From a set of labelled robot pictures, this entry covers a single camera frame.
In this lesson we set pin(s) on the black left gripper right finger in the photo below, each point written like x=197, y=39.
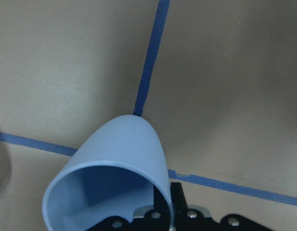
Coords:
x=178, y=198

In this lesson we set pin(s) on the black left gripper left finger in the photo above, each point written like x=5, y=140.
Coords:
x=160, y=203

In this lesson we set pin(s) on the blue plastic cup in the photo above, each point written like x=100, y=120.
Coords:
x=113, y=173

